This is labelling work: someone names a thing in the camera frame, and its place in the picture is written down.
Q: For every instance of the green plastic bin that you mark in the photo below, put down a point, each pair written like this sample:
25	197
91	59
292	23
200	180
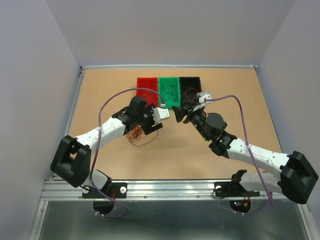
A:
169	89

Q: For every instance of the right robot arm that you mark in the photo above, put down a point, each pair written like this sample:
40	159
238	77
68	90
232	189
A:
289	174

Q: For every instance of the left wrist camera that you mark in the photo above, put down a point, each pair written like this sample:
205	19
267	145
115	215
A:
160	114

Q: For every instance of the aluminium front rail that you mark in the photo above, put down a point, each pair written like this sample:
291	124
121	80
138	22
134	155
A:
141	190

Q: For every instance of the black plastic bin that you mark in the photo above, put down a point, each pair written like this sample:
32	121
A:
189	87

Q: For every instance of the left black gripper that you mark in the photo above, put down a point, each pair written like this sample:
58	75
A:
148	109

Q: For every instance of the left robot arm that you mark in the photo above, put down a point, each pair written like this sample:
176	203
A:
72	160

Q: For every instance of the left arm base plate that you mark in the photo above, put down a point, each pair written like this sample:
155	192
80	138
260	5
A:
115	190

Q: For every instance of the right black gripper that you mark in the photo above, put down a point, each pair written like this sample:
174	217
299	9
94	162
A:
180	112

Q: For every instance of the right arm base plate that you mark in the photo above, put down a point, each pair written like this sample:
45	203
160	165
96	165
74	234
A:
228	189

